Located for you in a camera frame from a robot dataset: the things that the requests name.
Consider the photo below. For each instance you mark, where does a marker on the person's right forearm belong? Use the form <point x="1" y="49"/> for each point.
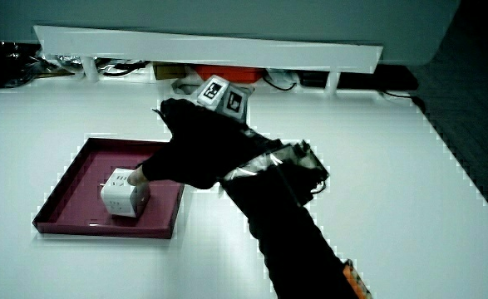
<point x="289" y="232"/>

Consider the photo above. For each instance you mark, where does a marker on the orange patterned cloth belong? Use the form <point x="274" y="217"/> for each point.
<point x="356" y="282"/>

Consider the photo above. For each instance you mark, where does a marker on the person's right hand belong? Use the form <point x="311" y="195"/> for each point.
<point x="202" y="145"/>

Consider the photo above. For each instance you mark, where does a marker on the white plastic bag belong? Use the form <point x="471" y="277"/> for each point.
<point x="283" y="76"/>

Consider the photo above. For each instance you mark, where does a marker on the white cube socket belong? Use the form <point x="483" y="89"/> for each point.
<point x="118" y="197"/>

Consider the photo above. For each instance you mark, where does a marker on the pile of black bags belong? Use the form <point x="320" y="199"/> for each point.
<point x="6" y="62"/>

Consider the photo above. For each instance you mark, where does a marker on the brown cardboard box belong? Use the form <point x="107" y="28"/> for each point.
<point x="168" y="70"/>

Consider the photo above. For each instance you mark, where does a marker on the black box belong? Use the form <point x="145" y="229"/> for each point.
<point x="314" y="79"/>

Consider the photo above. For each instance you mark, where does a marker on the white raised shelf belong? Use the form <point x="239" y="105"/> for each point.
<point x="193" y="50"/>

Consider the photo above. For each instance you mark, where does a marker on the maroon square tray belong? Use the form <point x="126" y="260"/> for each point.
<point x="81" y="199"/>

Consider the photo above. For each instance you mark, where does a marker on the orange box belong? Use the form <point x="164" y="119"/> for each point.
<point x="231" y="72"/>

